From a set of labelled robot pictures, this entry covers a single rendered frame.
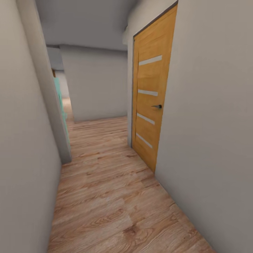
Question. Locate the door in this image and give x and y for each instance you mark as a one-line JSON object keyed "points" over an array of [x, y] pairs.
{"points": [[152, 53]]}

